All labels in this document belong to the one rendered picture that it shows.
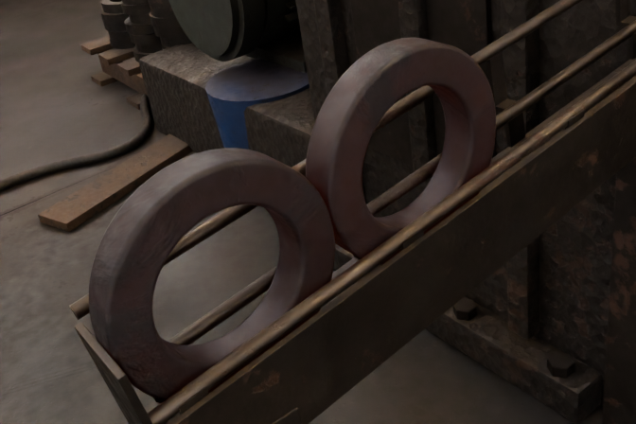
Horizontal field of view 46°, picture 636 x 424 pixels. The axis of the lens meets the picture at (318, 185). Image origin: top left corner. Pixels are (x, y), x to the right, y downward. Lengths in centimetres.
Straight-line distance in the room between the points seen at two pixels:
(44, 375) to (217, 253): 46
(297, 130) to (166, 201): 122
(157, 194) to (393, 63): 20
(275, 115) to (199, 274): 40
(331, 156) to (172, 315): 110
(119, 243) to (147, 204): 3
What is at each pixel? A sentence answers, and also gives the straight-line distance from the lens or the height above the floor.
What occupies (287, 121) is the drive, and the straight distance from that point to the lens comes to 173.
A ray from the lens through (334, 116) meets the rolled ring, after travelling 55.
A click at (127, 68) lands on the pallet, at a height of 14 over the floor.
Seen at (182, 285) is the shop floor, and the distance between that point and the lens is 169.
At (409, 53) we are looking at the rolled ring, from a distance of 57.
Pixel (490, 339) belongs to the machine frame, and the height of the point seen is 7.
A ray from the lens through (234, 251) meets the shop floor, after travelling 175.
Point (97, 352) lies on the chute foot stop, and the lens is 52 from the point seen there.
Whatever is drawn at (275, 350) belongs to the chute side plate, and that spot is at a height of 59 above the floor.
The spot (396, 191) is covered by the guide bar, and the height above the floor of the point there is 61.
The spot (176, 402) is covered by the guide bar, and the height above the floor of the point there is 59.
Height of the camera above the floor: 95
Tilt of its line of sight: 29 degrees down
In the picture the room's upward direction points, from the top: 9 degrees counter-clockwise
